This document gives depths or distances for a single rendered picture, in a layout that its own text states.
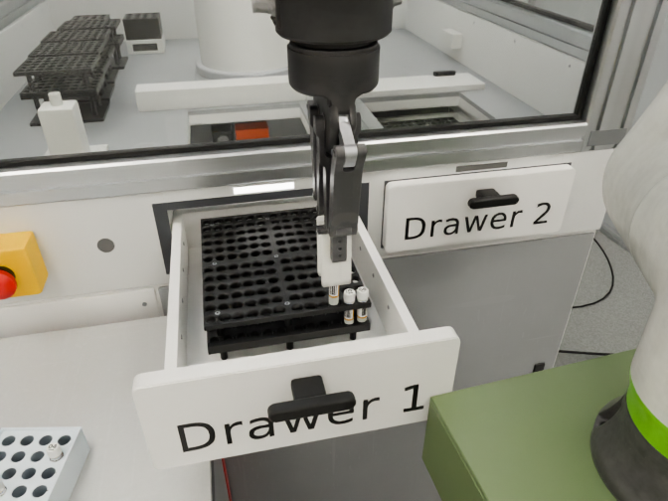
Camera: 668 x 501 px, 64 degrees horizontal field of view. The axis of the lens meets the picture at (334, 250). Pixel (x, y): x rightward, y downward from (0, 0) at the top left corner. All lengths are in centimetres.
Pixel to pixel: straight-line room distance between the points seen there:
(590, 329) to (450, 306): 120
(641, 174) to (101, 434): 60
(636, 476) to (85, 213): 65
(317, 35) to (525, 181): 50
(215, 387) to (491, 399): 26
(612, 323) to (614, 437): 165
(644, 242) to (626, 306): 179
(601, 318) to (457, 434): 167
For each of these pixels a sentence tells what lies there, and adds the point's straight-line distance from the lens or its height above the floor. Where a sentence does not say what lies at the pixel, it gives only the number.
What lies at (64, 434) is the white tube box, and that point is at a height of 80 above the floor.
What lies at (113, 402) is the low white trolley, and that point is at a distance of 72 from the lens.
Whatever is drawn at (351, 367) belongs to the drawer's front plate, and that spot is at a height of 91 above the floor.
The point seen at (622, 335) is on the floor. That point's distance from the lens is 212.
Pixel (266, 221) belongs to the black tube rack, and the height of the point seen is 90.
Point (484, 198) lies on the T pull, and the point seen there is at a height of 91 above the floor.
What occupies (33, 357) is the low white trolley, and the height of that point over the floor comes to 76.
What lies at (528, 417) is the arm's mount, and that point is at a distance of 55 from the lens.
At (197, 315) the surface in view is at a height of 84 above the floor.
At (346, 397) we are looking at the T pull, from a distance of 47.
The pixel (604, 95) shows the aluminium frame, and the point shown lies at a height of 103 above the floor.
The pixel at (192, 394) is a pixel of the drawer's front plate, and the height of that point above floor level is 91.
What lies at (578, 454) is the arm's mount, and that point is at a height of 86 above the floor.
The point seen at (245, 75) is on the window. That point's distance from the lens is 69.
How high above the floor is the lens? 126
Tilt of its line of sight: 33 degrees down
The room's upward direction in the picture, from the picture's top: straight up
